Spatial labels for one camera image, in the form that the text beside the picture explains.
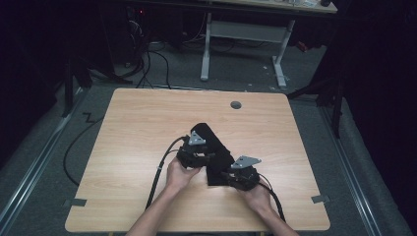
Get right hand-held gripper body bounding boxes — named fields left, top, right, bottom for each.
left=230, top=155, right=263, bottom=192

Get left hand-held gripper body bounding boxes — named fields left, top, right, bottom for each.
left=176, top=130, right=211, bottom=170

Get person's left hand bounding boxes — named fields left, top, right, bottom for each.
left=165, top=156, right=203, bottom=195

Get person's right hand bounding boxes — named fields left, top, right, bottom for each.
left=237, top=183, right=273, bottom=216

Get grey tape piece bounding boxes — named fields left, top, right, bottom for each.
left=62, top=198, right=89, bottom=208
left=311, top=194, right=331, bottom=205

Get black metal stand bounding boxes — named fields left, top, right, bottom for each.
left=286, top=58, right=349, bottom=140
left=61, top=55, right=133, bottom=119

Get wooden desk with white legs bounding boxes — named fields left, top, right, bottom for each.
left=200, top=0, right=338, bottom=89

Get dark equipment with red light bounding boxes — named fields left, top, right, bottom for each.
left=125, top=4, right=149, bottom=67

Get white papers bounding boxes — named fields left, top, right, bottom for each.
left=288, top=0, right=320, bottom=9

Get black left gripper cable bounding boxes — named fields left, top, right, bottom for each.
left=145, top=135, right=189, bottom=210

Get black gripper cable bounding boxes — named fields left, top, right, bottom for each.
left=257, top=173, right=287, bottom=224
left=145, top=135, right=189, bottom=210

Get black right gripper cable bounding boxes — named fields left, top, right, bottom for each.
left=257, top=173, right=287, bottom=224

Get black looped floor cable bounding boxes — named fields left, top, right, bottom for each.
left=149, top=49, right=173, bottom=90

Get black floor cable bundle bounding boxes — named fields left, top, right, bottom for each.
left=126, top=48, right=152, bottom=89

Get metal floor rail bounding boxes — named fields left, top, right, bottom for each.
left=319, top=106, right=384, bottom=236
left=0, top=87, right=85, bottom=236

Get long black floor cable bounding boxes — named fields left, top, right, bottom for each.
left=62, top=112, right=105, bottom=187

